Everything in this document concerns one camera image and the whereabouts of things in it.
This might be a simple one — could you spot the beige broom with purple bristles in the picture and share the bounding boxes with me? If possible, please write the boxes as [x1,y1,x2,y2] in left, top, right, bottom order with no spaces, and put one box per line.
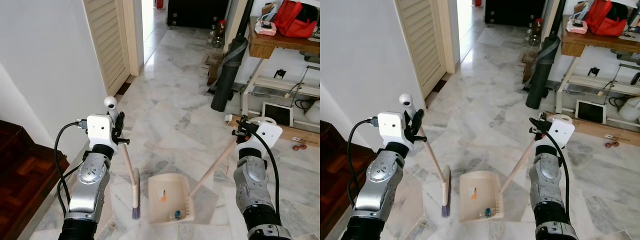
[103,95,142,221]
[398,93,452,218]

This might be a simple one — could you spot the beige long-handled dustpan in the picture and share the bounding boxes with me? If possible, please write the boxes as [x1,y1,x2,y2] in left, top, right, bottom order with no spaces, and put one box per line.
[147,116,277,225]
[459,114,573,223]

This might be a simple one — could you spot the wooden floor ledge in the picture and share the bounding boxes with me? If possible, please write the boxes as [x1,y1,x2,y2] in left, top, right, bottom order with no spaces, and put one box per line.
[547,112,640,147]
[225,116,321,149]

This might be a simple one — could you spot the white framed tablet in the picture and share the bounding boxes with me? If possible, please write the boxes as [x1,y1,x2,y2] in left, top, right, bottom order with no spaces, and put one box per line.
[575,99,608,125]
[261,102,295,127]

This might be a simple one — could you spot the white metal rack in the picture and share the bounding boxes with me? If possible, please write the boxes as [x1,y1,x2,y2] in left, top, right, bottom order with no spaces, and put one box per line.
[240,59,321,132]
[554,57,640,128]

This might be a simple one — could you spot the brown cardboard box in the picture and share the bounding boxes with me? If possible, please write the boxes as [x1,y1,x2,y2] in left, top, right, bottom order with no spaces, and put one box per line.
[520,49,541,83]
[202,50,227,87]

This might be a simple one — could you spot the black tube bag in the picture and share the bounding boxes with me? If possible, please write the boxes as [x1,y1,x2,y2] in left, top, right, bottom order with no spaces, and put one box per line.
[209,0,257,113]
[525,0,567,110]

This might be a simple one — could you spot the white plastic jug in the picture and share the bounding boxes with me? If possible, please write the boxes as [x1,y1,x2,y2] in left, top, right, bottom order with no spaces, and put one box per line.
[304,99,321,124]
[620,96,640,122]

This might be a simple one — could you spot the beige louvred door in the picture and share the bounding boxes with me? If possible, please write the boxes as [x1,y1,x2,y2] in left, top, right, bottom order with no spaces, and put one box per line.
[82,0,147,97]
[394,0,457,98]

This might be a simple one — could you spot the brown wooden table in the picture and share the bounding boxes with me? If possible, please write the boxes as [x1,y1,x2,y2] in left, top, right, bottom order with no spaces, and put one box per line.
[247,15,321,60]
[561,14,640,57]

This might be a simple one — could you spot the glass bottles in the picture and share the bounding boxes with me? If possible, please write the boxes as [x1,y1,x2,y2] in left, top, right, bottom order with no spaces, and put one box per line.
[526,17,545,47]
[209,19,227,49]

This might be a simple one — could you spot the dark wooden staircase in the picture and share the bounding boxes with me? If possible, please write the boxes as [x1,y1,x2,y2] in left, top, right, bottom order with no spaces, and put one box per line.
[320,120,358,240]
[0,119,71,240]

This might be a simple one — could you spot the pink box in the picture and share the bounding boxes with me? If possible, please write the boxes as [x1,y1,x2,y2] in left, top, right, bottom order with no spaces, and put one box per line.
[566,15,589,35]
[254,16,278,36]

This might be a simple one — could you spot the red bag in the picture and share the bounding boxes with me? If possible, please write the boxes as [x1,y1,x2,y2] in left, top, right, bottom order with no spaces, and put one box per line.
[272,0,320,40]
[585,0,630,37]

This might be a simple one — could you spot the black cabinet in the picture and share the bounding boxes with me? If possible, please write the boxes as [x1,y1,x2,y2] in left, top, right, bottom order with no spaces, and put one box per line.
[166,0,232,30]

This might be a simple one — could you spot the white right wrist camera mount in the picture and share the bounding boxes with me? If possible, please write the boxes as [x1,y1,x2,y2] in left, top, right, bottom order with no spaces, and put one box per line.
[545,117,576,150]
[244,121,284,159]

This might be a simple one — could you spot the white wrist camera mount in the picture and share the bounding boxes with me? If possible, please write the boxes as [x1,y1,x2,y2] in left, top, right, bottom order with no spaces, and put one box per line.
[244,121,284,159]
[377,111,407,147]
[86,114,115,151]
[545,117,576,150]

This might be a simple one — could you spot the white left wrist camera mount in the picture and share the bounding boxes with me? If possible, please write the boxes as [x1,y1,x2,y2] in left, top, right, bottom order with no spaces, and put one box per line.
[377,111,407,147]
[86,114,115,151]

